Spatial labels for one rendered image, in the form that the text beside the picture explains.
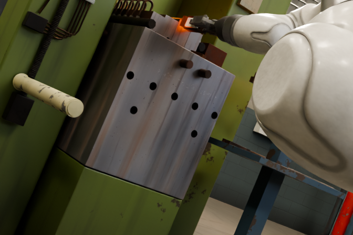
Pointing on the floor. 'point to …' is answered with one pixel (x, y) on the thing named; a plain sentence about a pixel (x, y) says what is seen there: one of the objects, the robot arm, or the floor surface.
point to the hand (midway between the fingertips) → (195, 24)
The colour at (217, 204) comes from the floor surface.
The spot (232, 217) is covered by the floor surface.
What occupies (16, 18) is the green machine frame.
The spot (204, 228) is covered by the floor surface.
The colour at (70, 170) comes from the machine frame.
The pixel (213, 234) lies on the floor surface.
